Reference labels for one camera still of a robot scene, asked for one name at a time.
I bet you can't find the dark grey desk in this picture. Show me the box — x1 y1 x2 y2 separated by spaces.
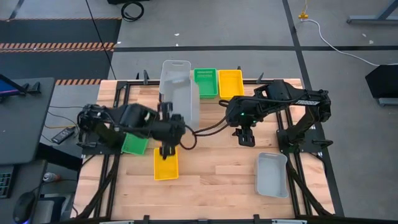
0 77 57 166

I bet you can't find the black monitor stand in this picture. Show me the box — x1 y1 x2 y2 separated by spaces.
21 81 42 95

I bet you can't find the black box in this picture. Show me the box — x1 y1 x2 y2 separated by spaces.
107 0 150 5

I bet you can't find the grey metal table leg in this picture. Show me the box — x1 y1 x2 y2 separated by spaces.
346 0 398 26

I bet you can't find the black case with grey base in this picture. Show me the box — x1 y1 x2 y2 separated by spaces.
364 63 398 107

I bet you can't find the yellow slotted plastic basket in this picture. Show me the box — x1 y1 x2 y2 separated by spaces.
218 69 246 101
153 146 180 182

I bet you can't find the black computer mouse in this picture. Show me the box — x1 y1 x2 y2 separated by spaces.
12 191 37 224

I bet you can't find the monitor with blue screen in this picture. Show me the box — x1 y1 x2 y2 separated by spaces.
0 73 24 98

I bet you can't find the coiled black cable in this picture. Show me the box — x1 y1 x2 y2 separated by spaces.
120 1 146 22

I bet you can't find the silver drink can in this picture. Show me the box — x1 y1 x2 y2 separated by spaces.
42 172 61 184

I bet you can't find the thin black floor cable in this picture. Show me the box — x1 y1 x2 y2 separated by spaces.
85 0 118 80

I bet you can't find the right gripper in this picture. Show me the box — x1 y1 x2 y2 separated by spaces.
224 96 259 129

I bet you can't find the yellow cable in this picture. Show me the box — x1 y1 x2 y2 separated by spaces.
43 123 78 130

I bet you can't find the green slotted plastic basket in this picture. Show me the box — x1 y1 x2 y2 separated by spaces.
193 68 219 100
120 132 149 156

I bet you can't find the black remote control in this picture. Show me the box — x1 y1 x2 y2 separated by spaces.
50 126 78 145

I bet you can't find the black backlit keyboard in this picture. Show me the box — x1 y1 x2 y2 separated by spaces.
0 164 16 200

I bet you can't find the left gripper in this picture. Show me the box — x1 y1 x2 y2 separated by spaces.
152 101 187 147

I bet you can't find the white floor cable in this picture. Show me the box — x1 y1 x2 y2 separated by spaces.
300 18 398 68

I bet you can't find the black hazard-striped floor mat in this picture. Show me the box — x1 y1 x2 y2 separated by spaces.
0 17 123 48
0 46 116 85

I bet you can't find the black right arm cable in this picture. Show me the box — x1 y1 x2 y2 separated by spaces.
192 98 233 138

